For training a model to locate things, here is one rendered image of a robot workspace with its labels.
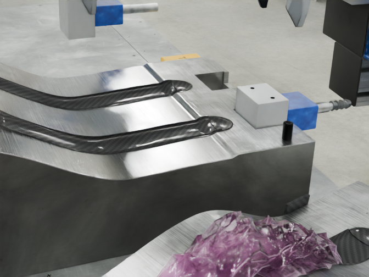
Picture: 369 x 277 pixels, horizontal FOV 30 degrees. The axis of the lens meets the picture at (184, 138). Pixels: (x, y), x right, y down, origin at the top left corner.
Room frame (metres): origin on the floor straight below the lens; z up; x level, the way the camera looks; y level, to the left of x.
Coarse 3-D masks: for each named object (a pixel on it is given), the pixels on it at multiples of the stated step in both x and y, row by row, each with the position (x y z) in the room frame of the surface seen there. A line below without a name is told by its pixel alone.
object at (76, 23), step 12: (60, 0) 0.89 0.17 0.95; (72, 0) 0.86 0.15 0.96; (108, 0) 0.90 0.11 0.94; (60, 12) 0.89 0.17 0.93; (72, 12) 0.86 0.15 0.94; (84, 12) 0.86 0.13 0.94; (96, 12) 0.87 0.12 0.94; (108, 12) 0.88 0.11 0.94; (120, 12) 0.89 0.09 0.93; (132, 12) 0.91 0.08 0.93; (144, 12) 0.92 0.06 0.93; (60, 24) 0.89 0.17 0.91; (72, 24) 0.86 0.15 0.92; (84, 24) 0.86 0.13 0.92; (96, 24) 0.87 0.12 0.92; (108, 24) 0.88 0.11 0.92; (120, 24) 0.89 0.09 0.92; (72, 36) 0.86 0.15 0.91; (84, 36) 0.86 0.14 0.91
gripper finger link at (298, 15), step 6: (288, 0) 0.64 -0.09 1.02; (294, 0) 0.63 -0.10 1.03; (300, 0) 0.63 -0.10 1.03; (306, 0) 0.63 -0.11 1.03; (288, 6) 0.63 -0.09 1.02; (294, 6) 0.63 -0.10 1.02; (300, 6) 0.63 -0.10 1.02; (306, 6) 0.63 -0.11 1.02; (288, 12) 0.64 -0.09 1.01; (294, 12) 0.63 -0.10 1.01; (300, 12) 0.63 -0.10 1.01; (306, 12) 0.63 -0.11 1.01; (294, 18) 0.63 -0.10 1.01; (300, 18) 0.63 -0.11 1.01; (294, 24) 0.64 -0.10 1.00; (300, 24) 0.63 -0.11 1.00
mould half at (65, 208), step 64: (0, 64) 0.74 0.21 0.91; (192, 64) 0.82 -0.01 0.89; (64, 128) 0.62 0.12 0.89; (128, 128) 0.64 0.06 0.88; (0, 192) 0.49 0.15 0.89; (64, 192) 0.51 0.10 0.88; (128, 192) 0.54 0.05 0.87; (192, 192) 0.56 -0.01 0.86; (256, 192) 0.59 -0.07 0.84; (0, 256) 0.49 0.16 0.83; (64, 256) 0.51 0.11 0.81
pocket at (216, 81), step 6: (216, 72) 0.79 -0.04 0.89; (222, 72) 0.80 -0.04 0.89; (228, 72) 0.80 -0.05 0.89; (198, 78) 0.78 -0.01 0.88; (204, 78) 0.79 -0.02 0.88; (210, 78) 0.79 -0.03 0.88; (216, 78) 0.79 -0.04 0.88; (222, 78) 0.80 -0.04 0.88; (210, 84) 0.79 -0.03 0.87; (216, 84) 0.79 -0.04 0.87; (222, 84) 0.80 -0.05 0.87; (228, 84) 0.79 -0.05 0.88
